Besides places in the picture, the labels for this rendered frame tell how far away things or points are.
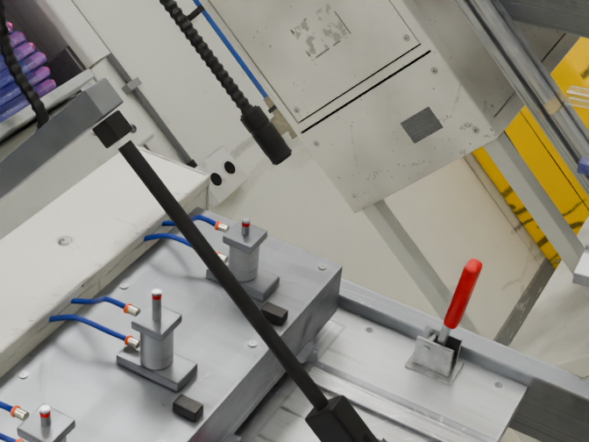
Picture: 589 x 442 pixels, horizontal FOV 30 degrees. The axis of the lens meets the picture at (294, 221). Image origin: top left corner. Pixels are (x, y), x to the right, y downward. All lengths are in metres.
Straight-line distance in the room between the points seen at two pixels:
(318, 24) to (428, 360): 0.97
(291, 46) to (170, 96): 1.38
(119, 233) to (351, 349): 0.20
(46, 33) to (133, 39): 2.16
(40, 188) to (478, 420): 0.39
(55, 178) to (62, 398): 0.24
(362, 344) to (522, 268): 3.15
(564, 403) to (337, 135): 1.02
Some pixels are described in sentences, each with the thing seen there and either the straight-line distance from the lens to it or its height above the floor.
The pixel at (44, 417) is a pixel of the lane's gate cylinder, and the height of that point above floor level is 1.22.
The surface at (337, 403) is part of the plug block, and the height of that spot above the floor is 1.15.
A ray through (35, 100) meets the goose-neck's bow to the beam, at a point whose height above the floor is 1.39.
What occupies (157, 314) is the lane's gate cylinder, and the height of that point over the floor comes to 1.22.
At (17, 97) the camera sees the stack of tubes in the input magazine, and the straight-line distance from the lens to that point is 0.90.
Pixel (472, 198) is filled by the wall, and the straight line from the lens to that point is 3.92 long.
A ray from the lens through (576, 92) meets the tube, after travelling 0.88.
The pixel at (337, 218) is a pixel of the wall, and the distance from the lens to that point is 3.38.
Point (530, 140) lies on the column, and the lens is 3.90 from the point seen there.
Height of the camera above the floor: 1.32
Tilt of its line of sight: 8 degrees down
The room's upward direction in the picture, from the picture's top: 37 degrees counter-clockwise
